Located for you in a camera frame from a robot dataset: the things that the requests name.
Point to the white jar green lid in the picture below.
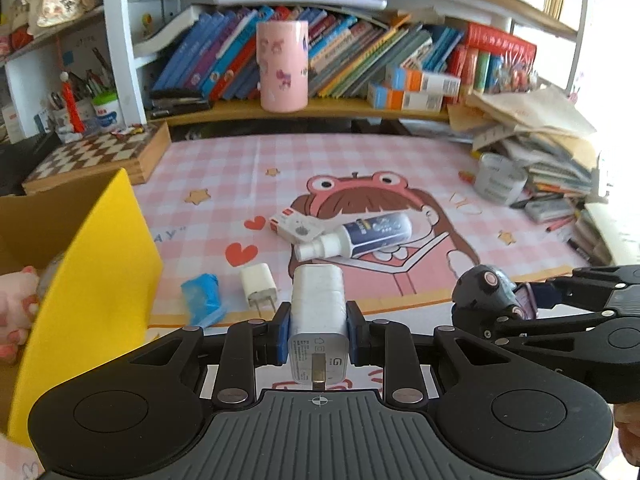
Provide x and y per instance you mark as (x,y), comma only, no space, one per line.
(108,112)

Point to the pink printed cup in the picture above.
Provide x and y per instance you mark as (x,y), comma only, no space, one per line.
(282,65)

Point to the small white red box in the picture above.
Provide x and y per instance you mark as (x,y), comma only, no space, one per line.
(297,227)

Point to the grey tape roll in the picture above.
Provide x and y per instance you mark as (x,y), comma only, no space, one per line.
(500,177)

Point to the pink checked tablecloth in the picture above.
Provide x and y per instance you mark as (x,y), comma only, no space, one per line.
(350,170)

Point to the colourful trinket bundle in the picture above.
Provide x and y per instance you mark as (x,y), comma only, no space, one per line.
(515,77)

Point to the white light bar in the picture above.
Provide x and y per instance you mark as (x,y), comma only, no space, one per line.
(300,1)

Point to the white blue spray bottle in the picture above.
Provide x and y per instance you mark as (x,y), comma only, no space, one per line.
(375,232)

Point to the pile of papers and books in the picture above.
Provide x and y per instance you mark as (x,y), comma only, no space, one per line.
(540,130)

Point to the row of colourful books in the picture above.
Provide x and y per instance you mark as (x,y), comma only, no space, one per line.
(220,55)

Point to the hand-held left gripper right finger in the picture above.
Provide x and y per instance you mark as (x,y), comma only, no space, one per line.
(353,335)

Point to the dark grey round gadget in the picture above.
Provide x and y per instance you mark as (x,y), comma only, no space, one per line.
(480,295)

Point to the black pen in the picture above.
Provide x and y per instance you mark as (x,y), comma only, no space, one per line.
(587,252)

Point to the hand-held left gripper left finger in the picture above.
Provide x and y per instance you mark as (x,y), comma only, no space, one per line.
(284,335)

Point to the blue plastic packet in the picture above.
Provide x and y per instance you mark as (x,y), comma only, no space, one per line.
(202,295)

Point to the red tassel ornament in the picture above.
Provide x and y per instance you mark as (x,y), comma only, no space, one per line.
(72,105)

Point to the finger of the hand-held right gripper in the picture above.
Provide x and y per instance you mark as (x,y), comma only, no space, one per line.
(550,325)
(547,293)

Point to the pink plush toy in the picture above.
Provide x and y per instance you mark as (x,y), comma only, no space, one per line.
(15,305)

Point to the large white power adapter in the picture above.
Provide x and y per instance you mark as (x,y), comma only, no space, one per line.
(317,310)

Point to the black pencil case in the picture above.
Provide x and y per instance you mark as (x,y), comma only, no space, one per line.
(180,105)

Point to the yellow cardboard box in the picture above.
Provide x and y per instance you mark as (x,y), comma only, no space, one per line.
(100,285)

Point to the white cup of pens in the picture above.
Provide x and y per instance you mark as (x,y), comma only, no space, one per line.
(65,122)

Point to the wooden chessboard box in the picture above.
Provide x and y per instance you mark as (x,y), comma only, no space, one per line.
(95,157)

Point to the red thick dictionary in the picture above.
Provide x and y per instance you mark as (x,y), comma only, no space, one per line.
(495,42)

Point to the white bookshelf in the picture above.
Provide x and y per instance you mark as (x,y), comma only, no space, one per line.
(117,35)

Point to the white paper sheet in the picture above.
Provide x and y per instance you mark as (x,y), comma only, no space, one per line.
(617,230)

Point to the small white charger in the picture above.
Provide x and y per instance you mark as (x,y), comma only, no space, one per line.
(257,282)

